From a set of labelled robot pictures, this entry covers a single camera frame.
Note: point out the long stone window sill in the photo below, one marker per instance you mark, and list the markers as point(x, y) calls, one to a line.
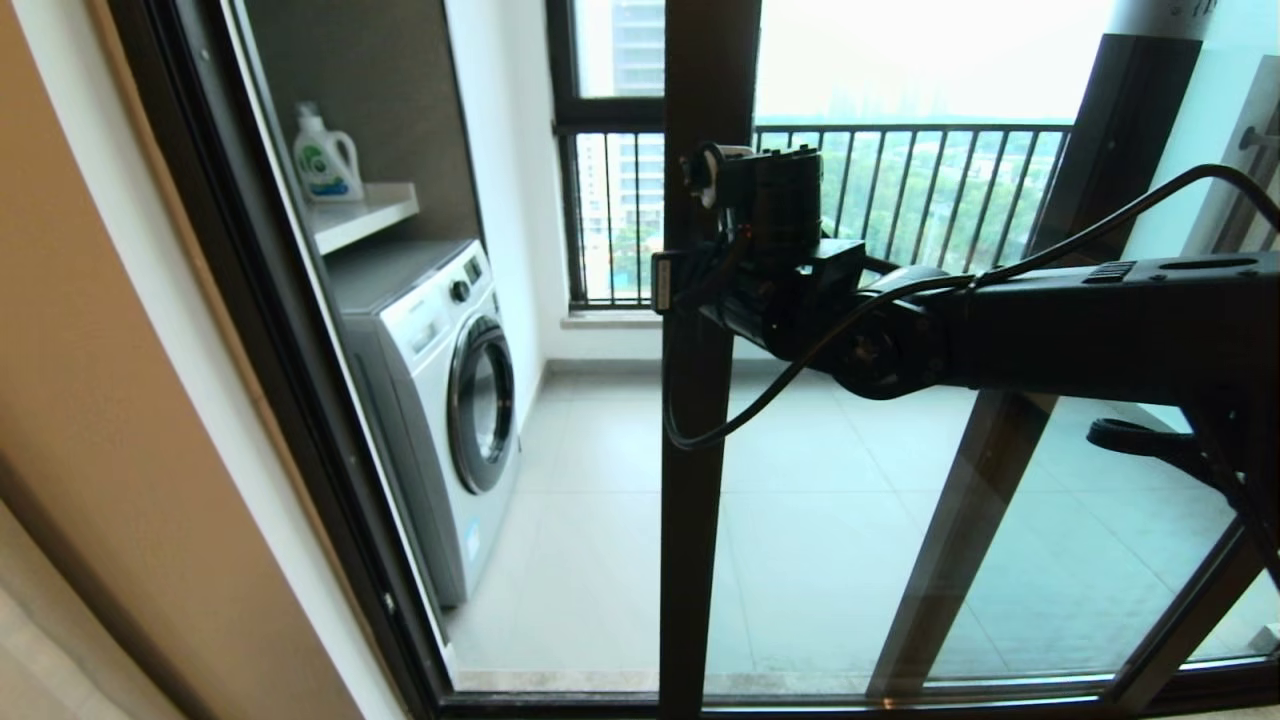
point(610, 320)

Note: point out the white front-load washing machine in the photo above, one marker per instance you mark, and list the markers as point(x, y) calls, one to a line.
point(430, 400)

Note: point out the white wall shelf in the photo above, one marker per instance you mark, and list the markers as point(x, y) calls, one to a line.
point(362, 215)

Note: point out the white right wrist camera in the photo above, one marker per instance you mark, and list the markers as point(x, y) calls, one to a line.
point(710, 180)

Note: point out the dark brown sliding glass door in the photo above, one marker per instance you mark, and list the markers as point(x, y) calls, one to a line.
point(700, 520)

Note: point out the long black balcony railing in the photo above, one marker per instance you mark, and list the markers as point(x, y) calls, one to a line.
point(930, 128)

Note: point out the dark framed sliding glass door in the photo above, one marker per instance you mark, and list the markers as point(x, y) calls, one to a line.
point(180, 120)

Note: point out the white detergent bottle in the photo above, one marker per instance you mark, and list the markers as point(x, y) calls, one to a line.
point(325, 160)

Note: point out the dark brown fixed glass door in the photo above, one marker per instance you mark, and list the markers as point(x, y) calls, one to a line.
point(960, 520)

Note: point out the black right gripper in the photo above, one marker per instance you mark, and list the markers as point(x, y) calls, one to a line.
point(780, 280)

